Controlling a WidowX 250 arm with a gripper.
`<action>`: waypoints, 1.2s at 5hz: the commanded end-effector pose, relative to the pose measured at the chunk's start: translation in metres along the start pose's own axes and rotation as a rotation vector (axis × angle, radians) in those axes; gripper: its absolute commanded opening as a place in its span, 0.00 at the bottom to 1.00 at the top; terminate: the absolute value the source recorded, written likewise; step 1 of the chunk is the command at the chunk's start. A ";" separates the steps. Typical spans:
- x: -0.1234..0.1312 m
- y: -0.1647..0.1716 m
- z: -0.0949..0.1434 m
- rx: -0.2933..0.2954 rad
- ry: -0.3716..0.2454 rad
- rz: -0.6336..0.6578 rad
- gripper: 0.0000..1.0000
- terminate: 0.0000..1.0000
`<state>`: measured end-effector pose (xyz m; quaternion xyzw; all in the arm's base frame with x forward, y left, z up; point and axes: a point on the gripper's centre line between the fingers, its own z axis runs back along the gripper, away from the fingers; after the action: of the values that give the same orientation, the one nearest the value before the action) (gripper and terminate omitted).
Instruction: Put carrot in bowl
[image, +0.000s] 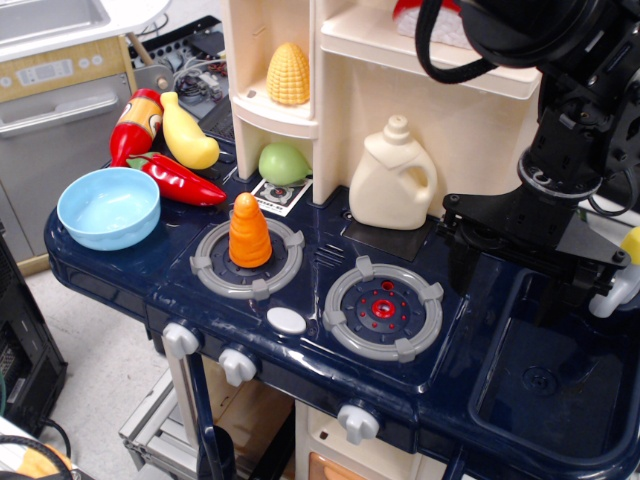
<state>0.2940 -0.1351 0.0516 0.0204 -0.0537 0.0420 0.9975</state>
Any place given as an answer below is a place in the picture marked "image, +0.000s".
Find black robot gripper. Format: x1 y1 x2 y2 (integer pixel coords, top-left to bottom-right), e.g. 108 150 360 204
442 185 631 327

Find orange toy carrot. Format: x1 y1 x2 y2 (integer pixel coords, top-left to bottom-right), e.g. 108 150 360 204
229 192 272 268

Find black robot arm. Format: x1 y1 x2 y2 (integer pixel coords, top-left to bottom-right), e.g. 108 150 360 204
415 1 639 321

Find light blue plastic bowl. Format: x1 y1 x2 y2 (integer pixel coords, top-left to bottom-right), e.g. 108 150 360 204
57 167 161 251

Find navy toy kitchen counter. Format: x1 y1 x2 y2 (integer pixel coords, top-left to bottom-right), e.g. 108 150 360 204
45 187 639 479

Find grey yellow toy faucet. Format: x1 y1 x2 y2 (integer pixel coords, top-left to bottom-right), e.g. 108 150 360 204
589 227 639 318

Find right grey stove burner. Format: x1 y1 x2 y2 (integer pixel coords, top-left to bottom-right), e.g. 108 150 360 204
322 256 444 363

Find grey stove burner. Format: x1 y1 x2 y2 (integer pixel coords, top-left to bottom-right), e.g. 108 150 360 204
190 218 305 300
322 256 444 363

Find cream toy detergent jug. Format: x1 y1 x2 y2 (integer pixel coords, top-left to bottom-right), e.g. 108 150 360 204
349 114 438 231

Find right grey stove knob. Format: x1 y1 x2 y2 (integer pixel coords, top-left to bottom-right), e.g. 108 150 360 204
337 404 380 445

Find grey stove knob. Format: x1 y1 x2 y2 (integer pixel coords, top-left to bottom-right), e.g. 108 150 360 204
337 404 380 445
218 348 257 387
162 323 200 360

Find grey oval stove button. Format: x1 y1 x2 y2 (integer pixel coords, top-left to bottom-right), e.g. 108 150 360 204
266 307 307 335

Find black white sticker label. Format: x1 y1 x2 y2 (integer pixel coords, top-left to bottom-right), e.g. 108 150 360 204
252 178 313 217

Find cream toy kitchen shelf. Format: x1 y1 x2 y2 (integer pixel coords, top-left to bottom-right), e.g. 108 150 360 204
221 1 541 216

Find red white toy sushi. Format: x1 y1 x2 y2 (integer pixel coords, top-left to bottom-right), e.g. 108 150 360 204
392 0 472 50

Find green toy pear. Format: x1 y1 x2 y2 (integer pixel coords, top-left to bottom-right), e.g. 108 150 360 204
258 142 312 186

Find middle grey stove knob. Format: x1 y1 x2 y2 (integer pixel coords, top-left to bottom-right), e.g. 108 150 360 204
218 348 257 387

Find yellow toy corn cob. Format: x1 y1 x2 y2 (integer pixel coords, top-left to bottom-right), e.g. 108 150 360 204
266 42 311 106

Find left grey stove burner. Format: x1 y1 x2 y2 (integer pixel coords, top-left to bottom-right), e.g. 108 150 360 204
190 218 305 300

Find left grey stove knob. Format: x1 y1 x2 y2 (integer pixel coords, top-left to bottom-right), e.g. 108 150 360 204
162 323 200 360

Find yellow toy banana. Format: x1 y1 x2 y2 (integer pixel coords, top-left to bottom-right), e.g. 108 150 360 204
160 92 220 170

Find red toy chili pepper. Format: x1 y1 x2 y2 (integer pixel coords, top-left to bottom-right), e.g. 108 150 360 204
126 152 227 206

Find red orange toy bottle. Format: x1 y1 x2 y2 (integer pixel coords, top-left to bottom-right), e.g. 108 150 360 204
109 88 163 167

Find grey toy dishwasher cabinet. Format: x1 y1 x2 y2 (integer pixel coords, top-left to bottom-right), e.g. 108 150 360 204
1 1 169 275

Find black computer case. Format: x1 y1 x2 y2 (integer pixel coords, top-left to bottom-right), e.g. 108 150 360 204
1 242 67 436

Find tangled electronics wires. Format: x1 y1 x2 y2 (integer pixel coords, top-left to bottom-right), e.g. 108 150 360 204
172 57 231 106

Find aluminium frame rail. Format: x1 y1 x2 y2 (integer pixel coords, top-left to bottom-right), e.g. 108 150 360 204
119 370 197 479

